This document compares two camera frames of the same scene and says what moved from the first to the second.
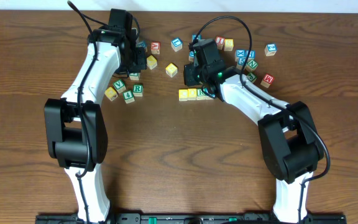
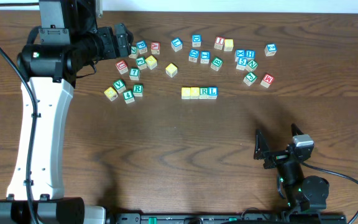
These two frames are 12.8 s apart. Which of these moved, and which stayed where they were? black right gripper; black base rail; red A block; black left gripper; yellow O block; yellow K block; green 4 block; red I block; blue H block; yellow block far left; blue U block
Moved: black left gripper; black right gripper; yellow O block
Stayed: blue U block; red A block; yellow K block; blue H block; red I block; yellow block far left; green 4 block; black base rail
